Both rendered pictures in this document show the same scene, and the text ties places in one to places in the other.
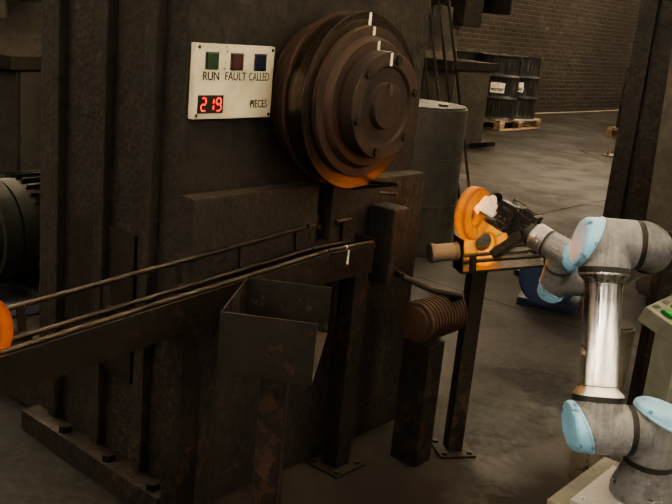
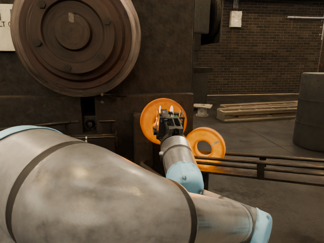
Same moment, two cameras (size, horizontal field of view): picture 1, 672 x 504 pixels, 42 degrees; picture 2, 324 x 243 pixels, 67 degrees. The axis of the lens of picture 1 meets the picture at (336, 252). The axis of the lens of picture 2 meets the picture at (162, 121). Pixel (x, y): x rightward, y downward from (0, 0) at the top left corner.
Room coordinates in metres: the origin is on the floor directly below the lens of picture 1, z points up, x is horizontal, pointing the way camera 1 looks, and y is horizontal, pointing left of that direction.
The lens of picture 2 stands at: (1.90, -0.91, 1.02)
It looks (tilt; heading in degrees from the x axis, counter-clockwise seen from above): 14 degrees down; 42
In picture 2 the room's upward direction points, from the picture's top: straight up
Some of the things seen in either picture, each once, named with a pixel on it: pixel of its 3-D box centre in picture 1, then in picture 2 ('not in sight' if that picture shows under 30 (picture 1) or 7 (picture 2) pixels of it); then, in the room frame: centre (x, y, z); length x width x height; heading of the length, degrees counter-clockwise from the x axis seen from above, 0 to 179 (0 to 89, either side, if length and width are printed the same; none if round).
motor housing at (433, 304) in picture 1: (426, 377); not in sight; (2.58, -0.32, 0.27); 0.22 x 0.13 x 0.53; 140
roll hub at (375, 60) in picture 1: (381, 105); (74, 32); (2.35, -0.08, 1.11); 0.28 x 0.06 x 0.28; 140
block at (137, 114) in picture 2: (385, 243); (142, 139); (2.60, -0.15, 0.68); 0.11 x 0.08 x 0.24; 50
